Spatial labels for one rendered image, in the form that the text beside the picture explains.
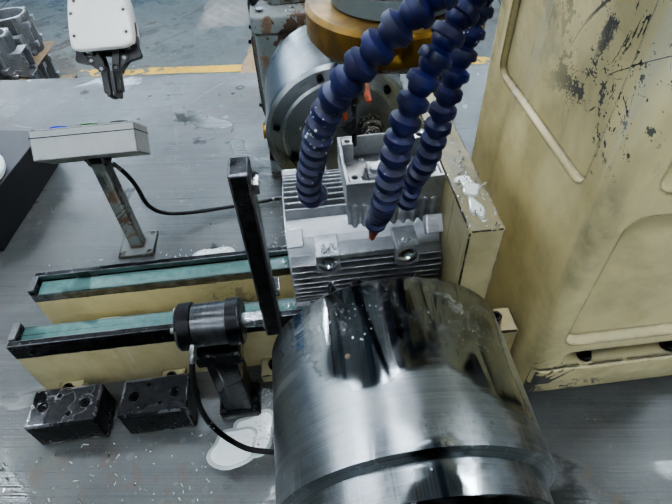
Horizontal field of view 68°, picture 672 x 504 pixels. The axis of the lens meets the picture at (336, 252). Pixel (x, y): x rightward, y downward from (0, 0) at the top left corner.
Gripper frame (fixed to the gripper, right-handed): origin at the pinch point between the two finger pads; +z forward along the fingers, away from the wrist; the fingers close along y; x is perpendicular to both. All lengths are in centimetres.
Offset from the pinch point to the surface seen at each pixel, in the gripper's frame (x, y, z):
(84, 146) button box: -3.5, -5.0, 9.9
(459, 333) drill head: -47, 42, 34
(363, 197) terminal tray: -28, 37, 22
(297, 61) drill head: -5.4, 31.1, 0.1
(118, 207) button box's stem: 7.0, -5.0, 20.3
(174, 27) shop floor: 306, -54, -107
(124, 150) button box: -3.5, 1.3, 11.1
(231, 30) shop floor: 295, -11, -98
